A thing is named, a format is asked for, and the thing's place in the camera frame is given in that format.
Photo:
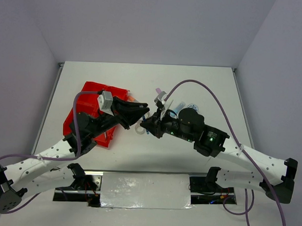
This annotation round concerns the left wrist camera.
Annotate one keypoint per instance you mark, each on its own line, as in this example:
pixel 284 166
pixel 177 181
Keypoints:
pixel 105 100

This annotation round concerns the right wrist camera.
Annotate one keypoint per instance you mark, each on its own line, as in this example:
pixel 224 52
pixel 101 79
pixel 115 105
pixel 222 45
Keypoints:
pixel 162 104

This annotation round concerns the blue capped highlighter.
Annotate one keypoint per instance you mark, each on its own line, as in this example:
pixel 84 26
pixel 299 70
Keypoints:
pixel 177 109

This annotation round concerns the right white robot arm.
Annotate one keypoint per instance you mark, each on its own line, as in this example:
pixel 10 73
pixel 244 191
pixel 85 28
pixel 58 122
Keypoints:
pixel 274 177

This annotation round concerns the small clear tape roll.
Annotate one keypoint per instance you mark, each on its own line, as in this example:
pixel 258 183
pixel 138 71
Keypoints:
pixel 139 130

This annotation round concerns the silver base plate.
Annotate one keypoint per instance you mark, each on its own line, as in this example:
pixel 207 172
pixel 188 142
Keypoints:
pixel 145 191

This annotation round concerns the orange capped highlighter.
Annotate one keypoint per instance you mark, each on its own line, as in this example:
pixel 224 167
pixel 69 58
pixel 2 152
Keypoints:
pixel 132 99

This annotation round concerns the red compartment organizer tray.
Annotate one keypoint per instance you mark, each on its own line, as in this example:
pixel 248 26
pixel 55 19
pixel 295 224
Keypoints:
pixel 88 103

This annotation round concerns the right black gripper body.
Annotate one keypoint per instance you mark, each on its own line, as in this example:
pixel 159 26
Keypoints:
pixel 170 124

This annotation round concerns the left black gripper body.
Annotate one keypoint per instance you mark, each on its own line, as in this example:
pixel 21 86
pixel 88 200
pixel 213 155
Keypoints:
pixel 107 121

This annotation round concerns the blue crayon pen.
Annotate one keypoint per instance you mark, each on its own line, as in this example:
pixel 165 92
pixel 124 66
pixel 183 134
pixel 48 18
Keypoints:
pixel 145 125

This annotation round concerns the blue white bottle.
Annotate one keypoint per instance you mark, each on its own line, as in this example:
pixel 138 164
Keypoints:
pixel 194 107

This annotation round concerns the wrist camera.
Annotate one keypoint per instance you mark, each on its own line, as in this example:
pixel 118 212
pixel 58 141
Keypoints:
pixel 105 100
pixel 162 104

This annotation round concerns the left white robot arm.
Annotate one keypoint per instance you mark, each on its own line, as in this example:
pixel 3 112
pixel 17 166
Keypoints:
pixel 54 166

